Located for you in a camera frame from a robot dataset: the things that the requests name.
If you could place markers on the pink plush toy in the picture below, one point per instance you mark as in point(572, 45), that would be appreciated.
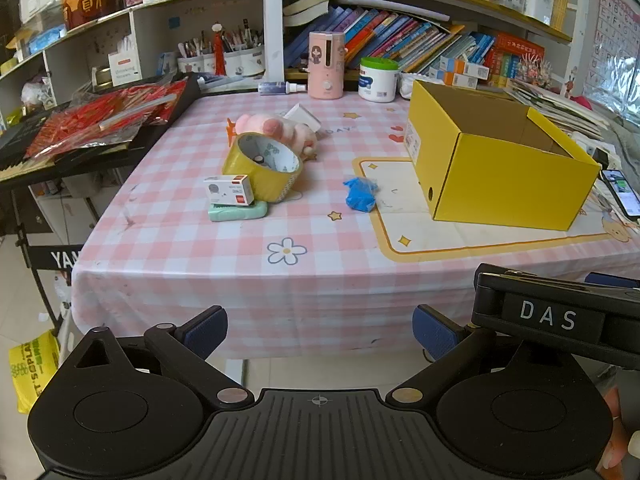
point(285, 130)

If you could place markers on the small spray bottle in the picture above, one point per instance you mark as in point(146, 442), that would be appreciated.
point(280, 88)

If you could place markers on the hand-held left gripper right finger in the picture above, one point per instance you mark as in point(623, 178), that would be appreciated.
point(435, 332)

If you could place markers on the blue plastic bag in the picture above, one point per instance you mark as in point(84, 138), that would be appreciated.
point(360, 195)

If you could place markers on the stack of papers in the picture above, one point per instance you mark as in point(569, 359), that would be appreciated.
point(555, 105)

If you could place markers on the alphabet wall poster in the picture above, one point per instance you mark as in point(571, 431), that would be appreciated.
point(612, 35)

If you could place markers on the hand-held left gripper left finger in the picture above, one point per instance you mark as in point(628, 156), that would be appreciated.
point(207, 332)

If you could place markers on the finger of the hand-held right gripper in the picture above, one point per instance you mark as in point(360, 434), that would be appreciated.
point(610, 280)
point(500, 282)

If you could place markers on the orange white medicine box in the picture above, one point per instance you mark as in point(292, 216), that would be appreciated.
point(465, 66)
point(457, 80)

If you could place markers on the red decoration packets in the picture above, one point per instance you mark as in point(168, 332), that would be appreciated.
point(100, 120)

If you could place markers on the thick lying book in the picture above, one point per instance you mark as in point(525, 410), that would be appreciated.
point(307, 7)

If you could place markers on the mint green correction tape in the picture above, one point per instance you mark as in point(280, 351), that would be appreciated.
point(240, 212)

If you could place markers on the spiky paper craft ornament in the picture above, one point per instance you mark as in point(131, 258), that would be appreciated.
point(535, 67)

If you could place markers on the rolled white sheet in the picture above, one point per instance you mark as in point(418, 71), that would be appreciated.
point(390, 5)

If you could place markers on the white wooden bookshelf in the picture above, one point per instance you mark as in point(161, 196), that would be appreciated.
point(272, 20)

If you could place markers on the red tassel ornament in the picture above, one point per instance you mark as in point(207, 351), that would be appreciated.
point(218, 50)

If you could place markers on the yellow tape roll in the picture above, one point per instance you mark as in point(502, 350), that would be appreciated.
point(240, 172)

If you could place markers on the cartoon desk mat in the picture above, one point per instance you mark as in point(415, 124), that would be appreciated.
point(450, 240)

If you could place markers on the red boxed book set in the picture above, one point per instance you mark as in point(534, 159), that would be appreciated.
point(515, 55)

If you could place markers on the black electronic keyboard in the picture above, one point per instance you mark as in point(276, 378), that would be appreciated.
point(175, 110)

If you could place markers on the person's right hand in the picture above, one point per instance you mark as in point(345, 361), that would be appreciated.
point(620, 440)

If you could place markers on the yellow cardboard box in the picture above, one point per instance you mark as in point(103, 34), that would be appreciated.
point(500, 175)

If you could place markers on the yellow plastic bag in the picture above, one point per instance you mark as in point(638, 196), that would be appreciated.
point(32, 370)

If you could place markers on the white box red label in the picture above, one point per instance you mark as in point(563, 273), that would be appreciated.
point(125, 62)

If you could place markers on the pink humidifier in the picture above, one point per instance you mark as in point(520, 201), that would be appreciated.
point(325, 70)

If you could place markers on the row of books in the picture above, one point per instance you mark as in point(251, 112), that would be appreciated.
point(390, 35)

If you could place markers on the white staple box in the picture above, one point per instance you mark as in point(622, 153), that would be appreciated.
point(227, 190)

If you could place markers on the white jar green lid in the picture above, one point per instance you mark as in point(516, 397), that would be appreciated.
point(377, 82)

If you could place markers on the black smartphone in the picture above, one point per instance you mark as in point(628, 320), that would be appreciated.
point(622, 192)

